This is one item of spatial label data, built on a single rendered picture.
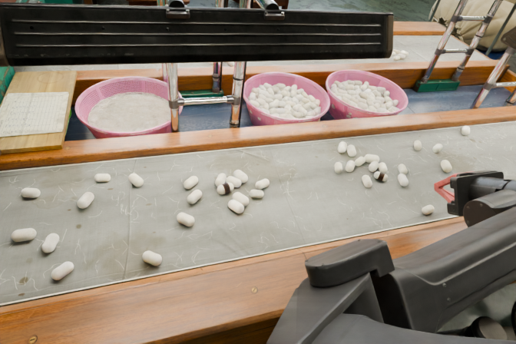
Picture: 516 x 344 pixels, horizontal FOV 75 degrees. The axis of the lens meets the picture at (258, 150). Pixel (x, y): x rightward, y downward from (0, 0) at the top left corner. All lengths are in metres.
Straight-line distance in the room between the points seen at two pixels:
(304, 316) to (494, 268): 0.20
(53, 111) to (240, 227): 0.53
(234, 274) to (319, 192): 0.29
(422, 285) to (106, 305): 0.44
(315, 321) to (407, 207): 0.63
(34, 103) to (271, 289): 0.71
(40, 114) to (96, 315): 0.52
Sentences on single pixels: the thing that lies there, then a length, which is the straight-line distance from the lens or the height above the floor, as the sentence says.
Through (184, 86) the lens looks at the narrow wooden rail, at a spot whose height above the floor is 0.73.
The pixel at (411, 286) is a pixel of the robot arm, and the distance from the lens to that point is 0.31.
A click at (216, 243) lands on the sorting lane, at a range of 0.66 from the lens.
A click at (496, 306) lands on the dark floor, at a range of 1.85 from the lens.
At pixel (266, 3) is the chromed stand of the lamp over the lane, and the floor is 1.12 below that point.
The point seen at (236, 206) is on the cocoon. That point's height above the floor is 0.76.
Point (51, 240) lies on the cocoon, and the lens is 0.69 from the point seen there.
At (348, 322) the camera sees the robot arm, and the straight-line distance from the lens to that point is 0.23.
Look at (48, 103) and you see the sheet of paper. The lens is 0.98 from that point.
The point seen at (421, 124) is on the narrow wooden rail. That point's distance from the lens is 1.10.
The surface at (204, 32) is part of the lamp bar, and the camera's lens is 0.55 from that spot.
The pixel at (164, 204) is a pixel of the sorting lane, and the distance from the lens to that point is 0.72.
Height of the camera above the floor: 1.29
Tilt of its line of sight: 41 degrees down
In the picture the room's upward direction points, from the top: 9 degrees clockwise
